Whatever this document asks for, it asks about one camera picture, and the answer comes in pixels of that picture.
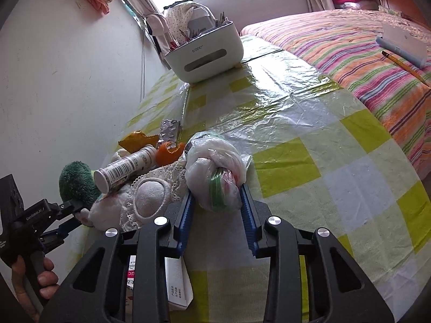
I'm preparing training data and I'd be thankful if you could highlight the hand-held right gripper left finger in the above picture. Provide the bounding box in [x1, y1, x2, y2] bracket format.
[40, 191, 196, 323]

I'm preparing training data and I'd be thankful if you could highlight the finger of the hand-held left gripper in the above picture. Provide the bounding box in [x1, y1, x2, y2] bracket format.
[50, 200, 84, 223]
[40, 221, 82, 250]

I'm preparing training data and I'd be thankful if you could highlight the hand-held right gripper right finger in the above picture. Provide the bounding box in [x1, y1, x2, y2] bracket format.
[241, 184, 394, 323]

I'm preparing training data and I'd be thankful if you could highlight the green plush toy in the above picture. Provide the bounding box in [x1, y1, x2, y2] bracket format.
[59, 161, 102, 209]

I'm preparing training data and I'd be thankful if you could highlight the white lace plush toy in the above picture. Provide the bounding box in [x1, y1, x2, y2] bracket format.
[81, 160, 189, 233]

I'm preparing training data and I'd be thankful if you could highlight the knotted clear plastic bag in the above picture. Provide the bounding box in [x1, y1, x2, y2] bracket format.
[185, 131, 253, 213]

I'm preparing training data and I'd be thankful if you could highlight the white red medicine box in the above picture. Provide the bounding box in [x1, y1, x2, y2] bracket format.
[124, 255, 194, 313]

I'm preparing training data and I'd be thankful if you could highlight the white labelled bottle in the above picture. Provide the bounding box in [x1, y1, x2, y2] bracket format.
[93, 145, 159, 194]

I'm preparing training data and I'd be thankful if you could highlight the orange snack wrapper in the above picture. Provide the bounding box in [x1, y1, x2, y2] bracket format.
[118, 131, 159, 153]

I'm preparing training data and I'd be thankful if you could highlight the person's left hand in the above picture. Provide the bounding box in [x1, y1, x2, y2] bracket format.
[10, 255, 60, 315]

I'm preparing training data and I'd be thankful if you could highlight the orange peel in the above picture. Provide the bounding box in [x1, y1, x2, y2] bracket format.
[155, 141, 186, 166]

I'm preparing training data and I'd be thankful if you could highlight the silver foil blister pack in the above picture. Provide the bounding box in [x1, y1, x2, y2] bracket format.
[158, 119, 182, 149]

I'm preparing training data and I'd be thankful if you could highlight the green checked plastic tablecloth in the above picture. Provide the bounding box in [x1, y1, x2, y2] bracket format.
[67, 35, 431, 323]

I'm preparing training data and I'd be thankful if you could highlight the white storage organizer box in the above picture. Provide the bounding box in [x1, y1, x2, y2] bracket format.
[164, 20, 245, 83]

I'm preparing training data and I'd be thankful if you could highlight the bundle of pens and tools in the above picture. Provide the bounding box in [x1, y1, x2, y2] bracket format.
[170, 11, 233, 49]

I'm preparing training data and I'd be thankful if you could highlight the striped bed blanket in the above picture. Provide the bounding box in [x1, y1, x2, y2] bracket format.
[241, 8, 431, 182]

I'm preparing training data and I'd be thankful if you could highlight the white polka-dot cloth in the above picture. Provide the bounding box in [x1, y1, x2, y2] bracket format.
[164, 2, 216, 44]

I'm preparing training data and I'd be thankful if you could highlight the yellow pencil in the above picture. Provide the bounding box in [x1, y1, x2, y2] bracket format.
[381, 50, 431, 88]

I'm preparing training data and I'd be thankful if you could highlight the brown wooden headboard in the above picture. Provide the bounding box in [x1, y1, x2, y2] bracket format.
[377, 0, 431, 31]

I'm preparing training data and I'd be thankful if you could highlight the thin wall cable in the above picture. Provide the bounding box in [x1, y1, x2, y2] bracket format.
[139, 23, 147, 103]

